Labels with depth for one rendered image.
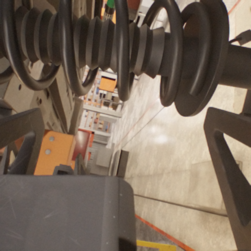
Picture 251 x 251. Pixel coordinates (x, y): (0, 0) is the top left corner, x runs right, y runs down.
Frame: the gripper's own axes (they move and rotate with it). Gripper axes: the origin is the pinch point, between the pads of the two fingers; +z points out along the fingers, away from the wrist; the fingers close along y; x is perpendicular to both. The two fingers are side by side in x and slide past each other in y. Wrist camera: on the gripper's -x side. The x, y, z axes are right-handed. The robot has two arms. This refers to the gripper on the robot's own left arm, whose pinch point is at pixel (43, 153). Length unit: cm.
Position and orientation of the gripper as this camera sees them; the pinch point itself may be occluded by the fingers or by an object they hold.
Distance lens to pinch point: 31.7
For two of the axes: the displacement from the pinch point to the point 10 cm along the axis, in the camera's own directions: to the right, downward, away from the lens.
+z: 1.5, -9.0, -4.2
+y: 9.8, 1.8, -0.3
